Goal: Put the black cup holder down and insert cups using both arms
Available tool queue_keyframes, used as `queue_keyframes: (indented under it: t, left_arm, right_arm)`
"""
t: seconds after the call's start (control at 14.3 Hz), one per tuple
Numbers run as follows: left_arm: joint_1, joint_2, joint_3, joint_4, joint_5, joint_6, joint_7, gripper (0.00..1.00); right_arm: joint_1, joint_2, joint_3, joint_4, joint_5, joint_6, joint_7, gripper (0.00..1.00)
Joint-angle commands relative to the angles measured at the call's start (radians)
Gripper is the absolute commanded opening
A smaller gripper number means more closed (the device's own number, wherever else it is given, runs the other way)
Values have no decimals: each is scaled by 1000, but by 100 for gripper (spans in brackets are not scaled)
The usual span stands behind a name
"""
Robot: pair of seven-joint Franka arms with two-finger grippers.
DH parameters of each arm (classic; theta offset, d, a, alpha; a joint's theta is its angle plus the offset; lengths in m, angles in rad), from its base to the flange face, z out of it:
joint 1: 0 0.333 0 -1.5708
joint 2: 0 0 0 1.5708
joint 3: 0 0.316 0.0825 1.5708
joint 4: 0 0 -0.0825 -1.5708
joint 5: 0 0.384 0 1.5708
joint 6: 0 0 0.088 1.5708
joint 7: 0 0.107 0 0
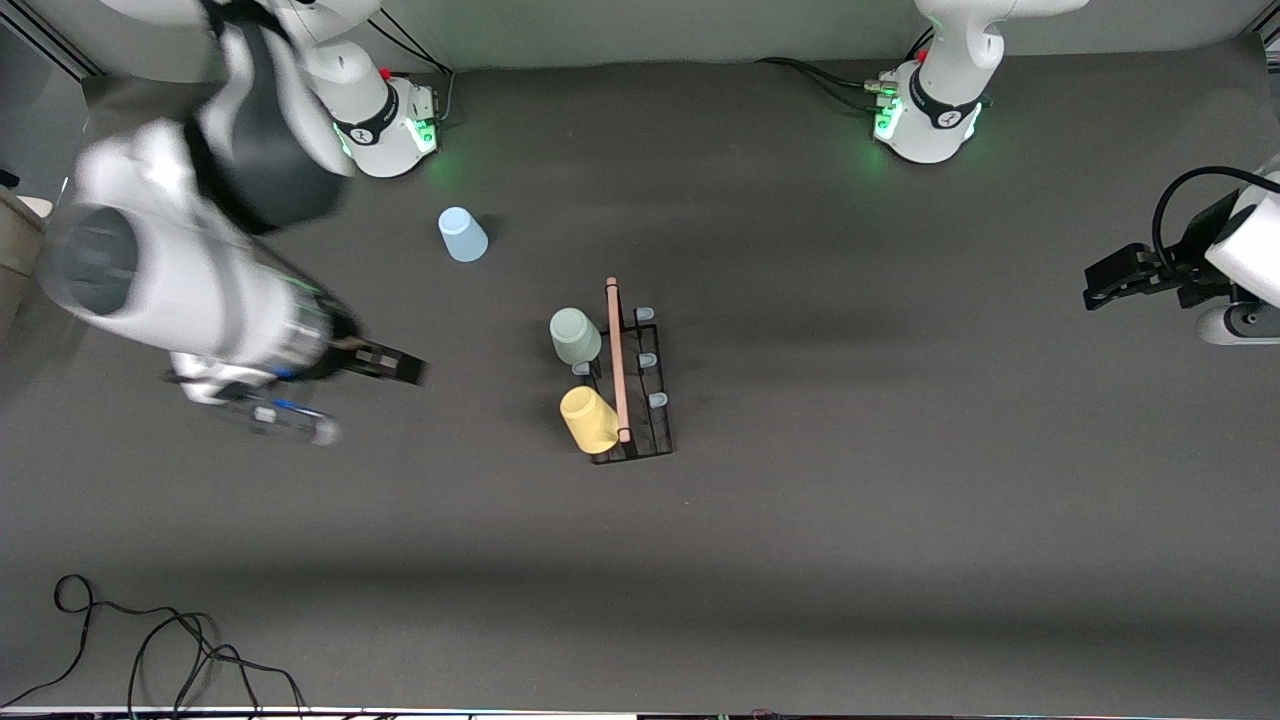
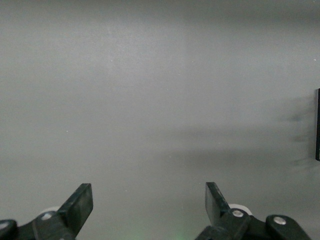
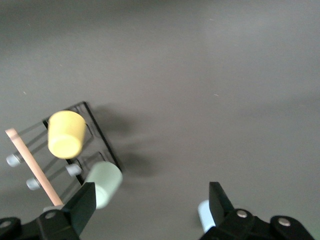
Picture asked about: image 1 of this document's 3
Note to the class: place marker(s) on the pale green plastic cup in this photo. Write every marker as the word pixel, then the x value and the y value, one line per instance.
pixel 575 338

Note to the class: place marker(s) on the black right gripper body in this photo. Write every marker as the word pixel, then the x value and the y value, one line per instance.
pixel 343 352

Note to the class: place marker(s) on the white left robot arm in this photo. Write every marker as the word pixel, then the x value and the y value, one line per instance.
pixel 945 70

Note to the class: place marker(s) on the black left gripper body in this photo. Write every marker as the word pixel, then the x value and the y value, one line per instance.
pixel 1192 262

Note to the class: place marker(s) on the yellow plastic cup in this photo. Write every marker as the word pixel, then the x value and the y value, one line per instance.
pixel 590 420

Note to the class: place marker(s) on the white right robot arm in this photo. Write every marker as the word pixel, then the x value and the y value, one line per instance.
pixel 190 280

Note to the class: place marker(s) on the beige box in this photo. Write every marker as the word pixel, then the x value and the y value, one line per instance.
pixel 18 245

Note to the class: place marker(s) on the light blue plastic cup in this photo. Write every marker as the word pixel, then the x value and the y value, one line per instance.
pixel 463 236

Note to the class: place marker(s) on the black metal frame bar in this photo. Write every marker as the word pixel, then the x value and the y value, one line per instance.
pixel 55 40

